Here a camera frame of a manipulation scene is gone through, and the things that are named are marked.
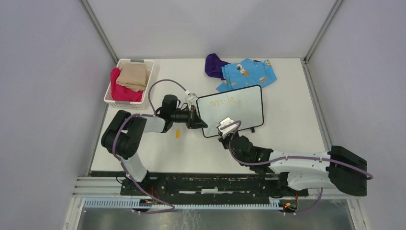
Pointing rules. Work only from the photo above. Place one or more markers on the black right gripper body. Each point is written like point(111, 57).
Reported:
point(226, 141)

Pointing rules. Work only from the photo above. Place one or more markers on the blue patterned cloth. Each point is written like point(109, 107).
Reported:
point(246, 73)

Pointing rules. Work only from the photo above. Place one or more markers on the white whiteboard black frame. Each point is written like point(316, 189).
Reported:
point(245, 104)

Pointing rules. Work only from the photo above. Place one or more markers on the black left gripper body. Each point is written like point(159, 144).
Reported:
point(189, 123)

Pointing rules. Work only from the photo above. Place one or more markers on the pink cloth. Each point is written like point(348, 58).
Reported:
point(121, 93)

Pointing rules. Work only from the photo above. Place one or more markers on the purple cloth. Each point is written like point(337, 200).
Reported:
point(213, 66)

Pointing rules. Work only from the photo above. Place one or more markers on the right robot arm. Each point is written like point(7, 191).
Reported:
point(337, 168)

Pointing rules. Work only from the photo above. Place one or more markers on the beige folded cloth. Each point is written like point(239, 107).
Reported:
point(134, 77)

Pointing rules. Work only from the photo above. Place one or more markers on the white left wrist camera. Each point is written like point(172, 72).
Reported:
point(191, 98)

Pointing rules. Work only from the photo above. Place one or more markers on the white perforated plastic basket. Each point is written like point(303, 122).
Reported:
point(144, 102)

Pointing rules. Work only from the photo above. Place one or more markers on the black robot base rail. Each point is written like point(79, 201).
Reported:
point(206, 190)

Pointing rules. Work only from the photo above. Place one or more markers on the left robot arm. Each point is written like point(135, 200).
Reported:
point(124, 134)

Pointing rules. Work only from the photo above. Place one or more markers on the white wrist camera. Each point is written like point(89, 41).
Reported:
point(191, 98)
point(228, 127)

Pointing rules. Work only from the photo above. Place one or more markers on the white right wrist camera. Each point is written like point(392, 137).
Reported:
point(228, 127)

